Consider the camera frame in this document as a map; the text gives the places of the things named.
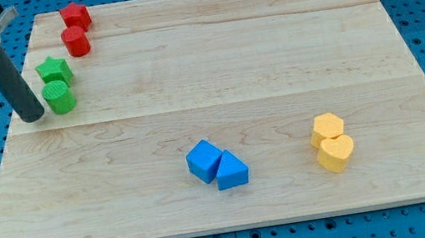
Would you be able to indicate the light wooden board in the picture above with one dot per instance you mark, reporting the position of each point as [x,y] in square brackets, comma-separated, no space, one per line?
[248,76]

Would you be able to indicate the blue cube block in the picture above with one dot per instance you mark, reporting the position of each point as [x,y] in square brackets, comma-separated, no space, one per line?
[203,161]

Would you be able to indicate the blue triangular prism block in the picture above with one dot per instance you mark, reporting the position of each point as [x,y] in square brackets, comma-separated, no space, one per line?
[231,172]

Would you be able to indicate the yellow hexagon block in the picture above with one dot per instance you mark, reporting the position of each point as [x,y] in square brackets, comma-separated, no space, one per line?
[326,126]

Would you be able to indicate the yellow heart block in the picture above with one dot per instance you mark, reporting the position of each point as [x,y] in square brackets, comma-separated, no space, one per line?
[335,154]

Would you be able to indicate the red cylinder block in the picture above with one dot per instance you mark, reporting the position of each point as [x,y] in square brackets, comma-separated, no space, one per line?
[75,41]

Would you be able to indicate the green cylinder block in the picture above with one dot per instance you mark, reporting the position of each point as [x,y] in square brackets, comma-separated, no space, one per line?
[58,97]

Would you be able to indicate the green star block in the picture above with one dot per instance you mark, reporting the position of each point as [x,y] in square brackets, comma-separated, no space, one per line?
[54,69]

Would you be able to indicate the red star block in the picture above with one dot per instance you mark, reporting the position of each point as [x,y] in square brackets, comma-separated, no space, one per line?
[76,15]

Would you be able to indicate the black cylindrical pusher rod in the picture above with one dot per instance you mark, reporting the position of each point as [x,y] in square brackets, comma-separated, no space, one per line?
[17,92]

